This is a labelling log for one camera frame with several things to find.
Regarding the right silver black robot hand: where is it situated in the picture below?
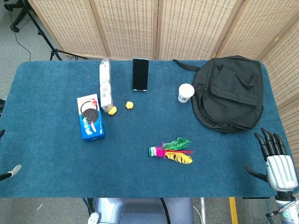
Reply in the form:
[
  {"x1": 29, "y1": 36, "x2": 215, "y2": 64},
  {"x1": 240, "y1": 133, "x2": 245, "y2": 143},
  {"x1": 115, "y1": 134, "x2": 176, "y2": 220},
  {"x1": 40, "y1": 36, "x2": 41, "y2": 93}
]
[{"x1": 244, "y1": 127, "x2": 299, "y2": 192}]

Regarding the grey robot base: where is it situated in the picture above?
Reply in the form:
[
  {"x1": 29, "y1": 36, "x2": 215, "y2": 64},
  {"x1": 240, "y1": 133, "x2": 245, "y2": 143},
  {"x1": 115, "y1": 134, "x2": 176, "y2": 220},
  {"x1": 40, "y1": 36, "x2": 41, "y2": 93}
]
[{"x1": 87, "y1": 197, "x2": 195, "y2": 224}]

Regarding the colourful feather shuttlecock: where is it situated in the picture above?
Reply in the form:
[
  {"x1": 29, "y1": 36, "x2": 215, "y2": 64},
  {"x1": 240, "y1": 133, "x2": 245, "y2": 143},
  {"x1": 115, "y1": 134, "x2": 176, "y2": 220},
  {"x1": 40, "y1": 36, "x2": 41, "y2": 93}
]
[{"x1": 148, "y1": 137, "x2": 195, "y2": 165}]

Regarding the black tripod stand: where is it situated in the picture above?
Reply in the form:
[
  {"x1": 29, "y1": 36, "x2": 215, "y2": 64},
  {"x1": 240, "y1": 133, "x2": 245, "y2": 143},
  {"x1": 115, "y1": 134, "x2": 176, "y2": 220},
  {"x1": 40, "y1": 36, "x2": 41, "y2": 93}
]
[{"x1": 22, "y1": 0, "x2": 88, "y2": 61}]

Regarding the black backpack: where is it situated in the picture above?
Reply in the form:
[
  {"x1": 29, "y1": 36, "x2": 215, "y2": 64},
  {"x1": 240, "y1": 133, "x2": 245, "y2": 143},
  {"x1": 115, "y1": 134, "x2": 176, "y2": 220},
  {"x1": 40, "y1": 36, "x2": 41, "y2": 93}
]
[{"x1": 172, "y1": 55, "x2": 265, "y2": 134}]

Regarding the white paper cup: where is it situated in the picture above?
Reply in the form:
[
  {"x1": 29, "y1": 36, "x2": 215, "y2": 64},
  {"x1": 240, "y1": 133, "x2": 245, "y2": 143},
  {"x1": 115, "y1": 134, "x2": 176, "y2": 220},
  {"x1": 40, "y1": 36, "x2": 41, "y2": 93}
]
[{"x1": 178, "y1": 83, "x2": 195, "y2": 103}]

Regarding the blue table mat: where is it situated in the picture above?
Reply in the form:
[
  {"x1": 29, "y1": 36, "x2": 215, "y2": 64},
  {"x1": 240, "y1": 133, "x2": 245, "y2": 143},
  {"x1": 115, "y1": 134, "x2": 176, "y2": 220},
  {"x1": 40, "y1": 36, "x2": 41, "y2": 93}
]
[{"x1": 0, "y1": 59, "x2": 290, "y2": 199}]

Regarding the black smartphone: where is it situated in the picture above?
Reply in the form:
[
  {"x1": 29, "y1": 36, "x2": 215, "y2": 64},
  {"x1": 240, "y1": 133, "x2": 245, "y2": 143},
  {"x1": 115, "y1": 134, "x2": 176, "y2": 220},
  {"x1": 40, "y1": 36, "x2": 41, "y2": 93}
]
[{"x1": 132, "y1": 58, "x2": 150, "y2": 92}]

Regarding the wicker folding screen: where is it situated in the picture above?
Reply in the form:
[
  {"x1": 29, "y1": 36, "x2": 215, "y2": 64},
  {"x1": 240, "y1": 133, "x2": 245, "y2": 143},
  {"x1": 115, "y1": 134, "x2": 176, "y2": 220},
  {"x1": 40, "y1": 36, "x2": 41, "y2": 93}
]
[{"x1": 27, "y1": 0, "x2": 299, "y2": 169}]

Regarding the blue Oreo cookie box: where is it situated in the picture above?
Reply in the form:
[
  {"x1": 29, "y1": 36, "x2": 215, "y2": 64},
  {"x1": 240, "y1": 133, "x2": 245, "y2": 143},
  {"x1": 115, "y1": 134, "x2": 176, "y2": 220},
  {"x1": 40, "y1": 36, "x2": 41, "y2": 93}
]
[{"x1": 77, "y1": 93, "x2": 106, "y2": 142}]

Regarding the black office chair base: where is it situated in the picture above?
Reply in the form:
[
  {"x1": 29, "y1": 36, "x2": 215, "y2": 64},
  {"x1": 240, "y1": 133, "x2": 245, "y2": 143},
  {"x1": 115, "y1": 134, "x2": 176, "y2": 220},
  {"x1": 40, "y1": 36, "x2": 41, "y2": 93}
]
[{"x1": 3, "y1": 0, "x2": 32, "y2": 33}]

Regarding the black cable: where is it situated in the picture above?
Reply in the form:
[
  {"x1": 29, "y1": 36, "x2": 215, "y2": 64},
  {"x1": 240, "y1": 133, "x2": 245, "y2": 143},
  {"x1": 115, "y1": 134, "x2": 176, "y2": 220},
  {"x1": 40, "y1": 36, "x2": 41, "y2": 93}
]
[{"x1": 8, "y1": 17, "x2": 32, "y2": 62}]

